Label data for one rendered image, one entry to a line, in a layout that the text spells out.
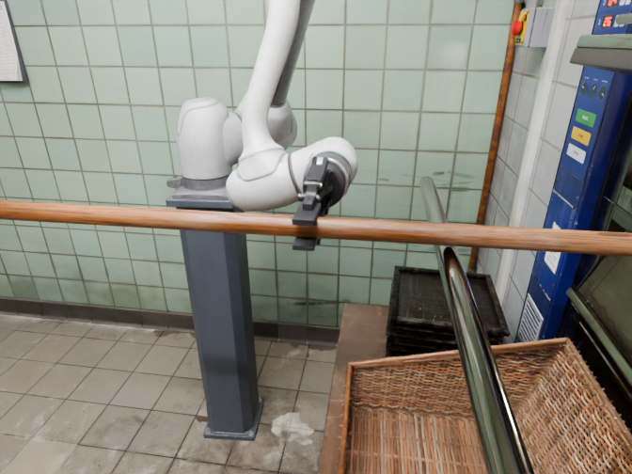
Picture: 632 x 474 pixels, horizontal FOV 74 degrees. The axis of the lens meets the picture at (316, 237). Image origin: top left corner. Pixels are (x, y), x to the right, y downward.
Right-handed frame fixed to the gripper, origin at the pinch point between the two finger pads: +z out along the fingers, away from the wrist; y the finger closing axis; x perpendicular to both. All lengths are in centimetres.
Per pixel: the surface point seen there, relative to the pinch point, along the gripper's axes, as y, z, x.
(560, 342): 35, -25, -50
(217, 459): 119, -47, 43
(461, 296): 1.7, 13.0, -19.3
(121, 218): -0.1, 1.8, 27.2
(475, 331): 1.6, 19.1, -19.7
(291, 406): 119, -76, 21
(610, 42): -23, -18, -41
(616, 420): 34, -4, -52
